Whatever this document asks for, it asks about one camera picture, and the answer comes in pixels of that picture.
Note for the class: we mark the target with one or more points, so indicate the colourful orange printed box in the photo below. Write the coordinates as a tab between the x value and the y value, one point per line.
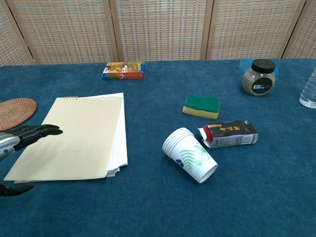
123	70

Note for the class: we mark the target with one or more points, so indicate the clear plastic water bottle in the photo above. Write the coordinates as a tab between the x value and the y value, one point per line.
309	91

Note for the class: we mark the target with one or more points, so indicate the wooden woven folding screen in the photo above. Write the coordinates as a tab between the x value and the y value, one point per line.
160	29

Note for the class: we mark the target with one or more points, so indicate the glass jar with black lid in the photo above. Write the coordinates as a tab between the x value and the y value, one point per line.
258	81

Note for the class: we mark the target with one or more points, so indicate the green yellow sponge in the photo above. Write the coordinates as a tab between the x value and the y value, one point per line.
201	106

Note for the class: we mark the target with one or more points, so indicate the black carton with gold lettering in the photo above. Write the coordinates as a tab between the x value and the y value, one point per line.
232	134

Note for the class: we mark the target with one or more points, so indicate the stacked white leaf-print paper cups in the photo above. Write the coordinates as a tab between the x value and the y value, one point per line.
190	155

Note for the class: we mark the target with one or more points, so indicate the blue tablecloth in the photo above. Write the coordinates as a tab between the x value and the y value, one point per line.
158	209

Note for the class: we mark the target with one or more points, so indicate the spiral notepad with cream cover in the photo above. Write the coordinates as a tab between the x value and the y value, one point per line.
79	135

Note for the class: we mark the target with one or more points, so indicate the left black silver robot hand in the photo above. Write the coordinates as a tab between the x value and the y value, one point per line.
29	134

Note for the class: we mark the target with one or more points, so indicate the round woven rattan coaster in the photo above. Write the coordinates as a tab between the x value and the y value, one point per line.
17	111

